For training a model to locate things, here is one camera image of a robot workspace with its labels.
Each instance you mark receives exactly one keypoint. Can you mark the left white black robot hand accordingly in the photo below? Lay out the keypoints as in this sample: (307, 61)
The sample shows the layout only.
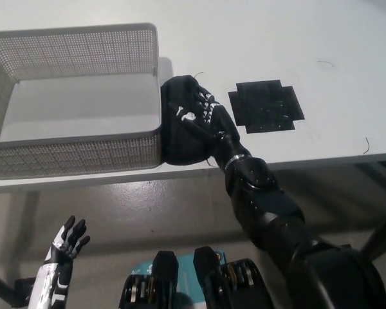
(66, 244)

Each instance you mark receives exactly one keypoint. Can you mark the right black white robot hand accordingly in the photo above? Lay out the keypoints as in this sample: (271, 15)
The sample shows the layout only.
(225, 128)

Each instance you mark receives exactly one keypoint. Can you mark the black cloth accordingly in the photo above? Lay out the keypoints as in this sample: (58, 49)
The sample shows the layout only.
(183, 148)

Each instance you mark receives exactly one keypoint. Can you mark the thin dark thread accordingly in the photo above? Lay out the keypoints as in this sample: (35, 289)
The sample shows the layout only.
(198, 74)
(368, 146)
(210, 163)

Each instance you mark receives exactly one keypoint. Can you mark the grey table leg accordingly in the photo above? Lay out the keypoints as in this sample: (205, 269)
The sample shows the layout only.
(28, 231)

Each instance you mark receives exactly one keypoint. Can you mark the black tape cross mark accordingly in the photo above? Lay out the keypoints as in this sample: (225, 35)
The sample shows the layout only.
(263, 106)

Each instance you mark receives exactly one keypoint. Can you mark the grey mesh plastic basket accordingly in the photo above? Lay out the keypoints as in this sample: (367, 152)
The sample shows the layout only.
(77, 103)

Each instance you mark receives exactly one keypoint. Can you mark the dark slanted table leg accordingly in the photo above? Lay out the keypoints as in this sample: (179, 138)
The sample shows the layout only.
(381, 228)

